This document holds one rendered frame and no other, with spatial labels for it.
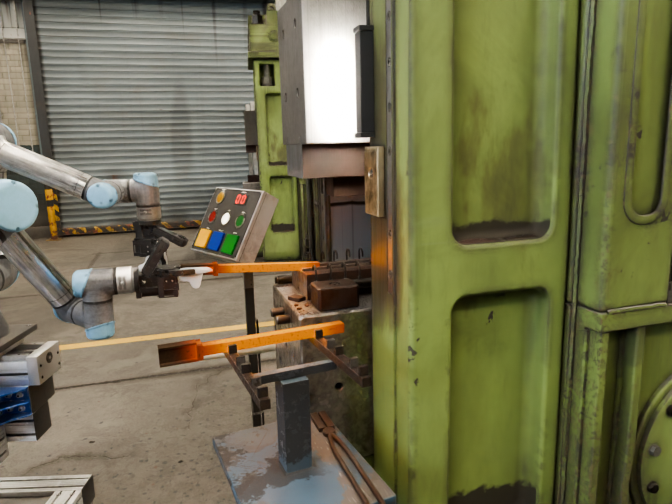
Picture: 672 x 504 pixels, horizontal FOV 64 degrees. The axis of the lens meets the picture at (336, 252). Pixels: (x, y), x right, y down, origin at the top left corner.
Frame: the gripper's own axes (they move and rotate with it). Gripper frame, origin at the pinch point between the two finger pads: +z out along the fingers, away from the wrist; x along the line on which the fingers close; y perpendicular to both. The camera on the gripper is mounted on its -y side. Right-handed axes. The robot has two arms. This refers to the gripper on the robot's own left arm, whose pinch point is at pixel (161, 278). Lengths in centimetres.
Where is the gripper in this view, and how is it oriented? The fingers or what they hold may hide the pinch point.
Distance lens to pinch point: 192.0
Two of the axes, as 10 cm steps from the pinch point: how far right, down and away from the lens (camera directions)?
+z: 0.3, 9.8, 2.0
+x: 0.2, 2.0, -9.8
